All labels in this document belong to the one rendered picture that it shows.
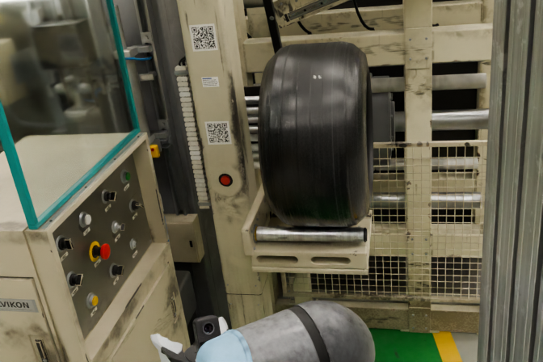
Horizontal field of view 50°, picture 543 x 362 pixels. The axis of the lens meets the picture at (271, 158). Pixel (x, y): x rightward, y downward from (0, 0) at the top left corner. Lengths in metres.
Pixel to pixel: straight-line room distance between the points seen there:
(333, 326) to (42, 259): 0.77
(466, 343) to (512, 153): 2.32
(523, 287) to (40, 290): 1.10
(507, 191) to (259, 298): 1.59
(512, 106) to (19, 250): 1.10
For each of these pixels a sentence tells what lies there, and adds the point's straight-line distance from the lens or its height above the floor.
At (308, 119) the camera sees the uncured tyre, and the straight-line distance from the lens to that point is 1.52.
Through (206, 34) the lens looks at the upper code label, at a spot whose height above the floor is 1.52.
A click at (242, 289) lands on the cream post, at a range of 2.04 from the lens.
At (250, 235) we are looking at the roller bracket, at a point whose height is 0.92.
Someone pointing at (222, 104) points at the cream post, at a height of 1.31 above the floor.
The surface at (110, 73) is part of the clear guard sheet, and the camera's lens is 1.61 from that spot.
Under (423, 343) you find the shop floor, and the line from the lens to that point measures 2.77.
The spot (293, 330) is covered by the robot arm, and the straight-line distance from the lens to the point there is 0.74.
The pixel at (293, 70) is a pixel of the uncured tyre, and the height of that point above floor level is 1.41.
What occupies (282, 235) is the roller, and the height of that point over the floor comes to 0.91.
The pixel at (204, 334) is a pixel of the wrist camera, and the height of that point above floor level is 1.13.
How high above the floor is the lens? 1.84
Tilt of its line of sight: 24 degrees down
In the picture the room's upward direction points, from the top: 7 degrees counter-clockwise
